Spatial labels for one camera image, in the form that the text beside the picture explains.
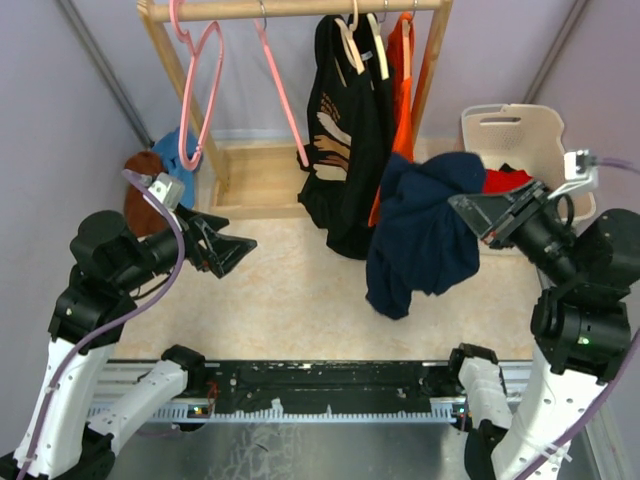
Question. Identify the red t shirt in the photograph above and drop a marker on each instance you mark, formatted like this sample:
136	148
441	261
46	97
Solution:
499	181

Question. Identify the white laundry basket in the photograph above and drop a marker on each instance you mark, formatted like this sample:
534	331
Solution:
527	137

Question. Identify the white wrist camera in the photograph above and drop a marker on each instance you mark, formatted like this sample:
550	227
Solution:
166	189
580	172

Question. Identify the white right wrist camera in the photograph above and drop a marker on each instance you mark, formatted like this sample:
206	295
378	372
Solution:
580	172

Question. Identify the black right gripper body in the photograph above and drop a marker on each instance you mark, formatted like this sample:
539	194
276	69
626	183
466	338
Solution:
535	226

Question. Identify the wooden clothes rack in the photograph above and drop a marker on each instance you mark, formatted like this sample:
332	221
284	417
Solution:
261	181

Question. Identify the black printed t shirt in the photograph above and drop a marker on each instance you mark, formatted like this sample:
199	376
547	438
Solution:
341	119

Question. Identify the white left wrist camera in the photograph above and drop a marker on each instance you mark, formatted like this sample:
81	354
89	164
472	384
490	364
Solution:
166	189

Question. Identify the light blue t shirt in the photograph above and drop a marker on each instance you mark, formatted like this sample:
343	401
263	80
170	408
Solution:
167	148

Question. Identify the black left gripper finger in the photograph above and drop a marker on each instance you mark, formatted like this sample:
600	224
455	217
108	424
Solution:
207	225
226	252

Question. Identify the brown t shirt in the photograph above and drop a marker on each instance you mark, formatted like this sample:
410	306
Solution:
142	219

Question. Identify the cream hanger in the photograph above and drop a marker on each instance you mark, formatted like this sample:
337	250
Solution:
379	47
347	36

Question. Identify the orange t shirt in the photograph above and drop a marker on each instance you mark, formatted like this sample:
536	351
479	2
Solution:
403	143

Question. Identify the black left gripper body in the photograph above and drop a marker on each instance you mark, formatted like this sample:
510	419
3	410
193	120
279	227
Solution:
194	249

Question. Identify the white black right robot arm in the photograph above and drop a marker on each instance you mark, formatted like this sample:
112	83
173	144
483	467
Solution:
579	324

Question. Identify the navy blue t shirt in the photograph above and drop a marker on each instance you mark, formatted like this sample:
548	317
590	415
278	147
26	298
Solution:
420	243

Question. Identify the wooden hanger under orange shirt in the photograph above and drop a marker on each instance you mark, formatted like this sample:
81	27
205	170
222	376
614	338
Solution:
406	28

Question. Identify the pink hanger in middle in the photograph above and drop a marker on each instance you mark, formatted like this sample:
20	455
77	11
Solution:
261	31

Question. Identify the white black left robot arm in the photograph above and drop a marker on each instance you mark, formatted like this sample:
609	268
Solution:
62	442

